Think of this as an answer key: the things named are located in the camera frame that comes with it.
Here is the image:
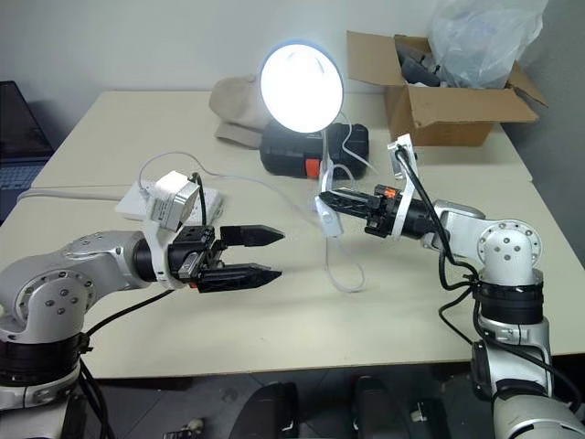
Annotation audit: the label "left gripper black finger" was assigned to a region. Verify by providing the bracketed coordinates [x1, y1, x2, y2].
[219, 223, 286, 249]
[197, 262, 283, 293]

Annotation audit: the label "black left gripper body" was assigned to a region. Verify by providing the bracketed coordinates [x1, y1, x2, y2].
[167, 225, 226, 291]

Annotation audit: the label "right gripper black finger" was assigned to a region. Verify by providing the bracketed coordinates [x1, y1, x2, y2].
[325, 203, 376, 220]
[317, 187, 378, 206]

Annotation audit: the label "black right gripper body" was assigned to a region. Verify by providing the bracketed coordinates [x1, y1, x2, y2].
[363, 184, 404, 239]

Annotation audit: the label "white inline cord switch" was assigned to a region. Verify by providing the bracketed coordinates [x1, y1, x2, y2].
[314, 196, 345, 238]

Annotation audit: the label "white round desk lamp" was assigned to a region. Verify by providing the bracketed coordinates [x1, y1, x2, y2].
[259, 41, 354, 196]

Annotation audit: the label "white power strip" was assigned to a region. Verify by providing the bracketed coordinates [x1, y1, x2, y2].
[113, 179, 227, 226]

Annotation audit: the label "black case with orange latch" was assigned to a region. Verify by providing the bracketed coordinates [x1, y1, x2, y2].
[259, 122, 372, 181]

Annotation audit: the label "brown cardboard box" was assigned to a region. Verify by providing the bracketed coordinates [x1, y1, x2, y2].
[346, 29, 549, 148]

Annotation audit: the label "beige cloth hat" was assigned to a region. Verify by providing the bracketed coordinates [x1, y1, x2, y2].
[208, 74, 271, 150]

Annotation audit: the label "dark rounded shape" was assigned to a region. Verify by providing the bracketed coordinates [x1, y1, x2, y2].
[235, 380, 302, 439]
[348, 374, 408, 439]

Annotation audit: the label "dark items in cardboard box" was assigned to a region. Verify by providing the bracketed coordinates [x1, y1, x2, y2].
[394, 35, 443, 89]

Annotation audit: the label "clear plastic bag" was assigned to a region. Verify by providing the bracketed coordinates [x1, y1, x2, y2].
[426, 0, 546, 90]

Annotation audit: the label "dark laptop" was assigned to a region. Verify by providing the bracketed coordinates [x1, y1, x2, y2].
[0, 80, 55, 192]

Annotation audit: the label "thin white lamp cord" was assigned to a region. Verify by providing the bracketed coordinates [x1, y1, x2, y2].
[138, 109, 380, 294]

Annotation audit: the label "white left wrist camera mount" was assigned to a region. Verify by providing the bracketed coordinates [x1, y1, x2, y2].
[143, 170, 203, 291]

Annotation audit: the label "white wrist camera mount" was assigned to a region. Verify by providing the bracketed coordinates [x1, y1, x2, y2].
[387, 134, 420, 240]
[143, 170, 203, 291]

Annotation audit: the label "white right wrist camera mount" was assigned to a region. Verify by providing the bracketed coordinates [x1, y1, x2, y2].
[387, 134, 420, 240]

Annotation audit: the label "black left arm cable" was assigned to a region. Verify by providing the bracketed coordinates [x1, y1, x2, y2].
[77, 171, 211, 439]

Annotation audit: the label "thick white power strip cable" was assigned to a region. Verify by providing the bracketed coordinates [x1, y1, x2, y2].
[15, 186, 134, 203]

